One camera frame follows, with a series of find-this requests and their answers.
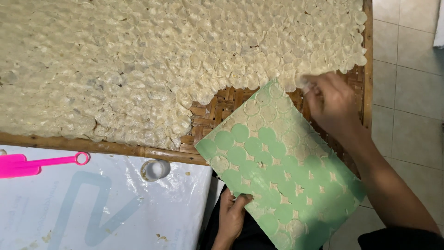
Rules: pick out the person's left hand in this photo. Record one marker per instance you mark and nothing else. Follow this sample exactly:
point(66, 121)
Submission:
point(230, 218)

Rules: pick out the person's right hand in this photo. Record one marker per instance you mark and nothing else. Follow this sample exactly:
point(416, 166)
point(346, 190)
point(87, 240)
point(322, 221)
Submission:
point(331, 104)

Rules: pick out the person's right fingers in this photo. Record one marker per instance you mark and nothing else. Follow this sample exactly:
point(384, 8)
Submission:
point(314, 86)

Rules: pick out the raw cracker disc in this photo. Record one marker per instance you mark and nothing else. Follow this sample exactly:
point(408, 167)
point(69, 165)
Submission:
point(301, 82)

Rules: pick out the green board with dough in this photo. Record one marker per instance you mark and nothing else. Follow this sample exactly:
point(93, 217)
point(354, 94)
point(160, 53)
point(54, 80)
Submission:
point(281, 166)

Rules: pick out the woven bamboo drying tray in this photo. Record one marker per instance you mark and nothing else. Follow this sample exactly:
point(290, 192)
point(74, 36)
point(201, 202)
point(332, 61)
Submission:
point(222, 111)

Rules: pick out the white object at edge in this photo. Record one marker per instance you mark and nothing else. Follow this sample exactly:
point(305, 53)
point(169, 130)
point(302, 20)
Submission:
point(439, 24)

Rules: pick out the layer of raw cracker discs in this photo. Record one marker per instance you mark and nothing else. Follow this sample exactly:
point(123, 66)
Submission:
point(166, 62)

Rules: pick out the white plastic sheet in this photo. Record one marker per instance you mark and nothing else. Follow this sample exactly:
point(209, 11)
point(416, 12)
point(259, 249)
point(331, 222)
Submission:
point(100, 201)

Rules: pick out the pink plastic spatula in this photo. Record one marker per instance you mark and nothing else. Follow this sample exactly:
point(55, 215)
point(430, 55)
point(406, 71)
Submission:
point(34, 164)

